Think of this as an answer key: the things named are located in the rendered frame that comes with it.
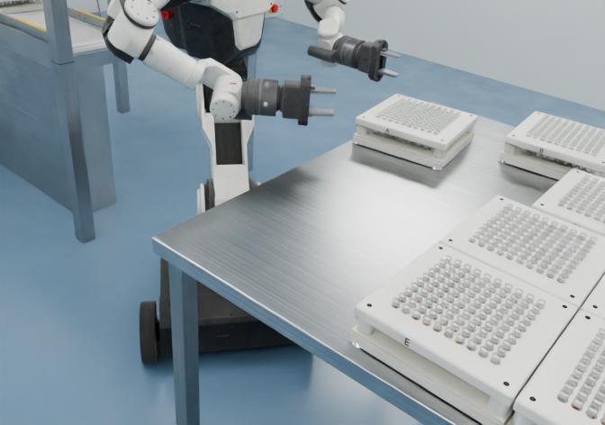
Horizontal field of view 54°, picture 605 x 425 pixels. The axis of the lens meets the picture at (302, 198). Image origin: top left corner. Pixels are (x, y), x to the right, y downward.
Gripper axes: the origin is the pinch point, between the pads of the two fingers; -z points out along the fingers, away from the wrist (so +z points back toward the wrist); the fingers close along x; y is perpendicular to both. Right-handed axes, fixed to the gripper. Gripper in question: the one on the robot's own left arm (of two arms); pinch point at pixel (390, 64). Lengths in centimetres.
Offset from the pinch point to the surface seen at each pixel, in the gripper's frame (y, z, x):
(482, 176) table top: 20.8, -42.8, 12.7
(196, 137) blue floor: -62, 163, 99
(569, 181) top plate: 23, -62, 5
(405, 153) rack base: 27.8, -25.0, 11.1
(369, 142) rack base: 29.2, -15.1, 11.2
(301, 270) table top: 81, -37, 13
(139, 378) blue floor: 73, 31, 98
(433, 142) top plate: 26.9, -31.4, 6.1
